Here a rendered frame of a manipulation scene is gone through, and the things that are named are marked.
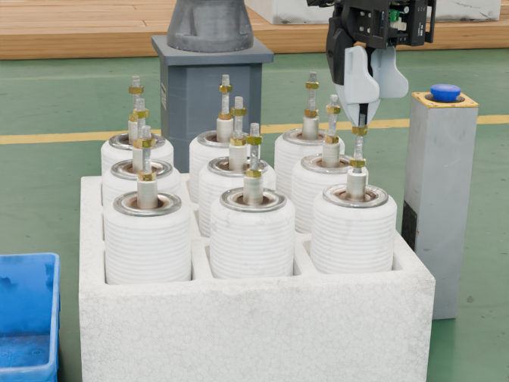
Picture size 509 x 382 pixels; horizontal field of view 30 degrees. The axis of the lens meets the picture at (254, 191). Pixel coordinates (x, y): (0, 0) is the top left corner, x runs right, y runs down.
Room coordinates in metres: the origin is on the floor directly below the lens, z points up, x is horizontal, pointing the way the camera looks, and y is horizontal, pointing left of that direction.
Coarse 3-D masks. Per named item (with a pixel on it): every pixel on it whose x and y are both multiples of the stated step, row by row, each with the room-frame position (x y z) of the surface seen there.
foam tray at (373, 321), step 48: (96, 192) 1.21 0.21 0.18; (96, 240) 1.04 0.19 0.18; (192, 240) 1.05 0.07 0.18; (96, 288) 0.91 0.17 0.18; (144, 288) 0.92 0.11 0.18; (192, 288) 0.92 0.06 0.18; (240, 288) 0.93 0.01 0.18; (288, 288) 0.93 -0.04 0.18; (336, 288) 0.94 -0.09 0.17; (384, 288) 0.95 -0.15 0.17; (432, 288) 0.96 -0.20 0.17; (96, 336) 0.89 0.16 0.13; (144, 336) 0.90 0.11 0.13; (192, 336) 0.91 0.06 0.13; (240, 336) 0.92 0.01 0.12; (288, 336) 0.93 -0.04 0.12; (336, 336) 0.94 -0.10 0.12; (384, 336) 0.95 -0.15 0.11
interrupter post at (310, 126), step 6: (306, 120) 1.24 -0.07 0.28; (312, 120) 1.24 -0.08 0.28; (318, 120) 1.25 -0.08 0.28; (306, 126) 1.24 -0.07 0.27; (312, 126) 1.24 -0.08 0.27; (318, 126) 1.25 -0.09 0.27; (306, 132) 1.24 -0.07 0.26; (312, 132) 1.24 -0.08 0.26; (306, 138) 1.24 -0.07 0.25; (312, 138) 1.24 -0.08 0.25
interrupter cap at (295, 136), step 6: (288, 132) 1.27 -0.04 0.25; (294, 132) 1.27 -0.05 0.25; (300, 132) 1.27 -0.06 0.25; (318, 132) 1.27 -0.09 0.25; (324, 132) 1.27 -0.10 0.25; (288, 138) 1.23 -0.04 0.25; (294, 138) 1.24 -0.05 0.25; (300, 138) 1.25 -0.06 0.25; (318, 138) 1.25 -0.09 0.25; (324, 138) 1.25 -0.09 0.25; (300, 144) 1.22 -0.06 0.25; (306, 144) 1.22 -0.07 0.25; (312, 144) 1.21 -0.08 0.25; (318, 144) 1.22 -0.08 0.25
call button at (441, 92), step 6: (438, 84) 1.25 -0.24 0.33; (444, 84) 1.25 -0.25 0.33; (432, 90) 1.23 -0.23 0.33; (438, 90) 1.22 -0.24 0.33; (444, 90) 1.22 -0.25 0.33; (450, 90) 1.22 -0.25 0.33; (456, 90) 1.22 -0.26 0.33; (432, 96) 1.24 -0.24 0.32; (438, 96) 1.23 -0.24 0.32; (444, 96) 1.22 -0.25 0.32; (450, 96) 1.22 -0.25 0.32; (456, 96) 1.23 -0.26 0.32
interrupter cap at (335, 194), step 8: (336, 184) 1.05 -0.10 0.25; (344, 184) 1.05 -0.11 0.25; (328, 192) 1.03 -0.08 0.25; (336, 192) 1.03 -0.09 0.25; (344, 192) 1.03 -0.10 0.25; (368, 192) 1.03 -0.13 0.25; (376, 192) 1.03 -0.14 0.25; (384, 192) 1.03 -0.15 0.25; (328, 200) 1.00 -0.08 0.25; (336, 200) 1.00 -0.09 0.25; (344, 200) 1.00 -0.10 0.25; (352, 200) 1.01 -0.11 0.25; (360, 200) 1.01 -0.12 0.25; (368, 200) 1.00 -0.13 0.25; (376, 200) 1.00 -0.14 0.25; (384, 200) 1.00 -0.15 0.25
